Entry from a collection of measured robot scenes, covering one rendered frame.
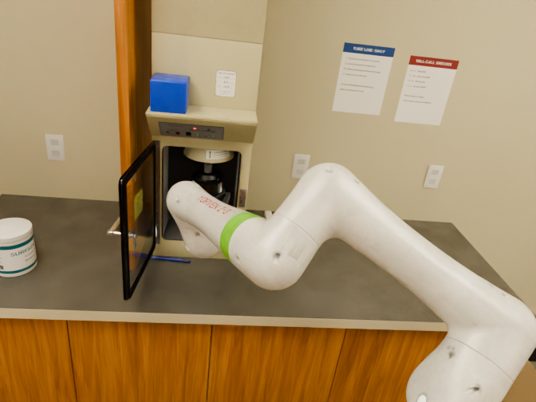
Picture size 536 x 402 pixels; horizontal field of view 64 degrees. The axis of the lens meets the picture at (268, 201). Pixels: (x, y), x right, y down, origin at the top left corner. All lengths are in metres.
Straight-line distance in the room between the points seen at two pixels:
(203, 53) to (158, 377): 1.08
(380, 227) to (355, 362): 0.91
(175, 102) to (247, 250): 0.60
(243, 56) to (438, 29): 0.89
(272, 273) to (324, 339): 0.79
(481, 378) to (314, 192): 0.42
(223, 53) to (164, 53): 0.17
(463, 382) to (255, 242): 0.43
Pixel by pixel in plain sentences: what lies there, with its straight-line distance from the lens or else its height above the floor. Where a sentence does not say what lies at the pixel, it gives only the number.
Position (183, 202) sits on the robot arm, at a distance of 1.10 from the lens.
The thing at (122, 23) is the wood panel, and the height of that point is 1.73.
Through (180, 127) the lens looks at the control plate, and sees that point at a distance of 1.32.
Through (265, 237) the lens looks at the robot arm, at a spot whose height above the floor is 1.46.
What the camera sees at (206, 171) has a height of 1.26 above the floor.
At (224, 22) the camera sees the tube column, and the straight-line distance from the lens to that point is 1.34.
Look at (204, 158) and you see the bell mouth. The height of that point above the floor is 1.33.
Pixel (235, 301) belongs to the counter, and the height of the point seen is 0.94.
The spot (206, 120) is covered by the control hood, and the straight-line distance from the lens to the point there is 1.27.
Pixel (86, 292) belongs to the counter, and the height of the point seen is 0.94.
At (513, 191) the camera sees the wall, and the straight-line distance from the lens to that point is 2.39.
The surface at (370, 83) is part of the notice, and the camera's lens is 1.89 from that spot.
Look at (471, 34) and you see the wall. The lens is 2.01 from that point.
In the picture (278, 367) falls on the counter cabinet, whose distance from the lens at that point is 1.62.
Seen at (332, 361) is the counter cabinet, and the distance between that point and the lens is 1.63.
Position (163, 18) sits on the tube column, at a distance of 1.35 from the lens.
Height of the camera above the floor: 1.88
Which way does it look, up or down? 27 degrees down
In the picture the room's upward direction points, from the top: 7 degrees clockwise
